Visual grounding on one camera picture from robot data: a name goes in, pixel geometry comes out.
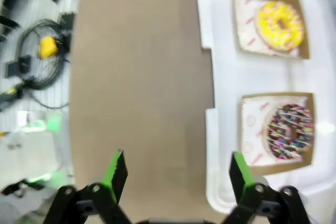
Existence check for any small black box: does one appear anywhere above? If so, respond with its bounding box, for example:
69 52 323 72
5 55 32 78

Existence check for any colourful sprinkle donut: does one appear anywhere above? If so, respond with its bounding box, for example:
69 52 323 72
266 103 314 161

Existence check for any yellow emergency stop button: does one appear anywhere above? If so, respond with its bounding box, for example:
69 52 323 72
38 36 59 59

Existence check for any printed white paper liner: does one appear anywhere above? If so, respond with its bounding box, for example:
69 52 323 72
235 0 301 58
241 97 309 167

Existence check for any coiled black cable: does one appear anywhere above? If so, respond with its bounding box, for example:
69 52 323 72
15 19 71 91

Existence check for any yellow glazed donut in box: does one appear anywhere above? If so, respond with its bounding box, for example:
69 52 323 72
233 0 310 60

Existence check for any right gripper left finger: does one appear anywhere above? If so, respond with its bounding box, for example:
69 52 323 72
43 149 133 224

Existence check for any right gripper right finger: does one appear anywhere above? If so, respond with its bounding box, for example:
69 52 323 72
220 152 313 224

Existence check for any white display tray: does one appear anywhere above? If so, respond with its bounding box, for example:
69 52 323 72
194 0 336 214

